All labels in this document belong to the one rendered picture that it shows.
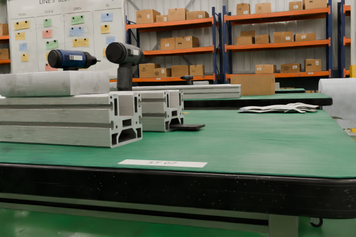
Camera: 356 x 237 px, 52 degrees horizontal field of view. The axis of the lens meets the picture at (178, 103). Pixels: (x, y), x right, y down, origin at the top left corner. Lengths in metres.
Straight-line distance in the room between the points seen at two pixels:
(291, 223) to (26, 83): 0.48
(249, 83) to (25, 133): 2.22
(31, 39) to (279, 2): 8.22
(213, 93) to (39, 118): 1.77
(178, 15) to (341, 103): 7.32
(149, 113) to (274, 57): 10.50
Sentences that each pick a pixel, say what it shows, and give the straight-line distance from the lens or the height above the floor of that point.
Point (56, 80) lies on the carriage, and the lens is 0.64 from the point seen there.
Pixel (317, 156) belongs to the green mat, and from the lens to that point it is 0.51.
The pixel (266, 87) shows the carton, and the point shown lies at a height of 0.84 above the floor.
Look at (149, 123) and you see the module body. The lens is 0.76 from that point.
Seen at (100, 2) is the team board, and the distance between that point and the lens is 4.14.
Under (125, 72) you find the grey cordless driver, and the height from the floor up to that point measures 0.91.
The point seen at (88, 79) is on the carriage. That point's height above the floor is 0.89.
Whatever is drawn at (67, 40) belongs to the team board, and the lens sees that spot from 4.31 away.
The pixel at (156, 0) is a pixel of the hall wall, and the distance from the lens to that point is 12.31.
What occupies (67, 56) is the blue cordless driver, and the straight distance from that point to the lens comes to 1.20.
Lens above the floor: 0.88
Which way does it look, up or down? 3 degrees down
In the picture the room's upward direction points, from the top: 2 degrees counter-clockwise
